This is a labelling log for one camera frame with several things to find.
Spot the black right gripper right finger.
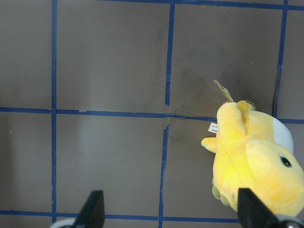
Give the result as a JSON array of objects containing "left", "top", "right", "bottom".
[{"left": 237, "top": 188, "right": 279, "bottom": 228}]

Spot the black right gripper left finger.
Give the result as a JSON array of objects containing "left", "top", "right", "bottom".
[{"left": 72, "top": 190, "right": 105, "bottom": 228}]

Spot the yellow plush dinosaur toy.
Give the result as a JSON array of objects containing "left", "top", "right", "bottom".
[{"left": 201, "top": 87, "right": 304, "bottom": 216}]

